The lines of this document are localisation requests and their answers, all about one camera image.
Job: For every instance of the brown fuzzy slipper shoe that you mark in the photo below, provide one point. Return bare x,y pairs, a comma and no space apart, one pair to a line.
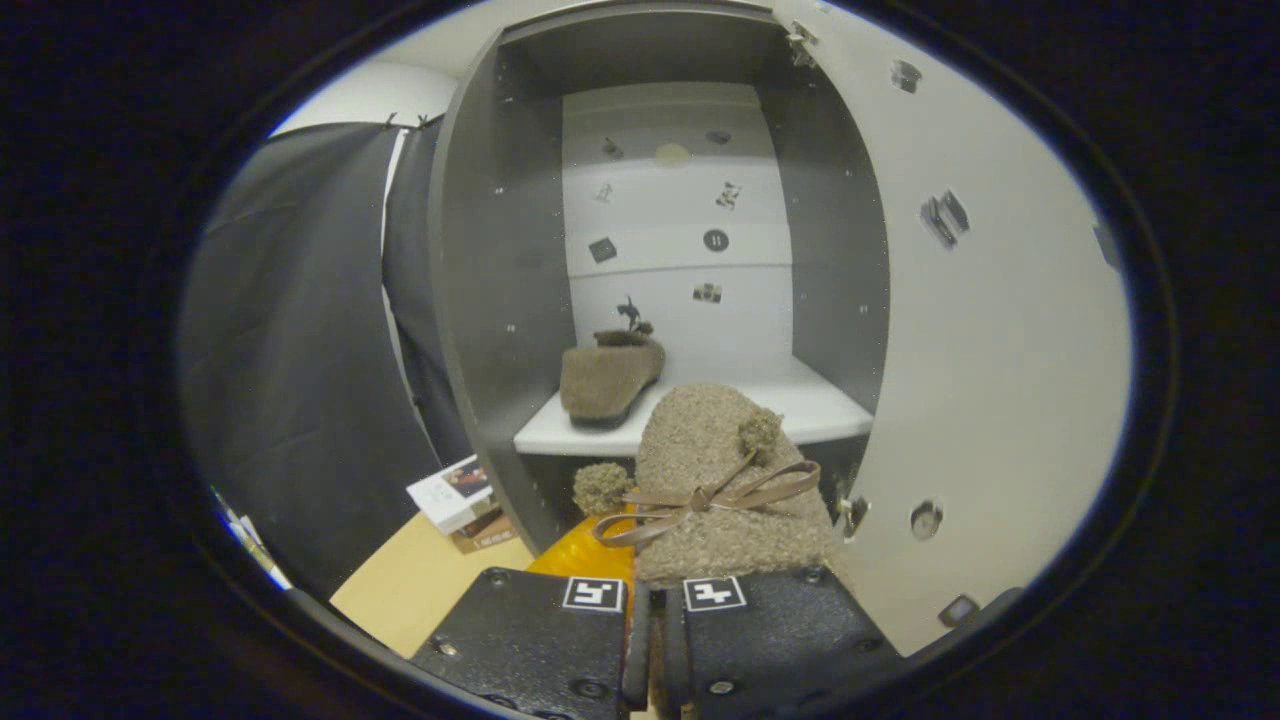
700,440
605,385

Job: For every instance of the row of small cloth clips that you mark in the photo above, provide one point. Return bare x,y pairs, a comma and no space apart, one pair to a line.
390,120

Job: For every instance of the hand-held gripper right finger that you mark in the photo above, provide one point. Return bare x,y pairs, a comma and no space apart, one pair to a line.
780,640

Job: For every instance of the brown book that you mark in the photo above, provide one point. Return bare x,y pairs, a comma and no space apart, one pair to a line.
488,537

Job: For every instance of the black backdrop cloth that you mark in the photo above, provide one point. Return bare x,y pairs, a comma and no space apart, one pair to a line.
290,350

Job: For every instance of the grey shoe cabinet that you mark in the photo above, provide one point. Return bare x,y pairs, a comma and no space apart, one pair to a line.
500,300

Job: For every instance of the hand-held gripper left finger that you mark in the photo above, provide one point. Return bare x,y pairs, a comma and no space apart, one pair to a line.
540,640

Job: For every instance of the white booklet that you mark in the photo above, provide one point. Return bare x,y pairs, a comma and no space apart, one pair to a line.
450,493

